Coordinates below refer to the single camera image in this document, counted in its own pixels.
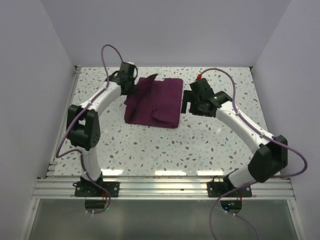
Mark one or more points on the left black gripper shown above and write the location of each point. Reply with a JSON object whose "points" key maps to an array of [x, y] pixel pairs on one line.
{"points": [[131, 91]]}

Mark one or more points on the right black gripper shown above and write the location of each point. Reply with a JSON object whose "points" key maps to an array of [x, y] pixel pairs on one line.
{"points": [[188, 97]]}

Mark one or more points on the purple surgical cloth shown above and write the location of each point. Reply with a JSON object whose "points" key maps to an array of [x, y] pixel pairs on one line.
{"points": [[155, 103]]}

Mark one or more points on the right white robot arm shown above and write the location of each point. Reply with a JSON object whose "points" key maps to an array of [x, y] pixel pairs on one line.
{"points": [[269, 152]]}

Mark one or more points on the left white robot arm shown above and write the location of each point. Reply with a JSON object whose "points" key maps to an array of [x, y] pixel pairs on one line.
{"points": [[83, 121]]}

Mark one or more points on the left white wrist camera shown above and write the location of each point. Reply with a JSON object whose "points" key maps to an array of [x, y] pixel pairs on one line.
{"points": [[133, 69]]}

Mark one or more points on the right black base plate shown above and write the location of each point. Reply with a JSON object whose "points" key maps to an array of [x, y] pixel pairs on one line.
{"points": [[218, 187]]}

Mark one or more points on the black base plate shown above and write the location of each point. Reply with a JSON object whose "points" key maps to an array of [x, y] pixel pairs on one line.
{"points": [[85, 188], [218, 187]]}

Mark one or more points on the aluminium left side rail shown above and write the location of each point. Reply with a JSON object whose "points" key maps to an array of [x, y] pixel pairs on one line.
{"points": [[52, 163]]}

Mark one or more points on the aluminium rail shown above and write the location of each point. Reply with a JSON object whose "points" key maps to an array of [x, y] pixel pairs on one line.
{"points": [[160, 188], [52, 163]]}

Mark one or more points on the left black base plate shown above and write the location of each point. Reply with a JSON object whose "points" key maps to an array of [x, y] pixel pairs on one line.
{"points": [[85, 188]]}

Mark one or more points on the aluminium front rail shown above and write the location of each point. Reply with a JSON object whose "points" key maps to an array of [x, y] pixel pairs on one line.
{"points": [[160, 188]]}

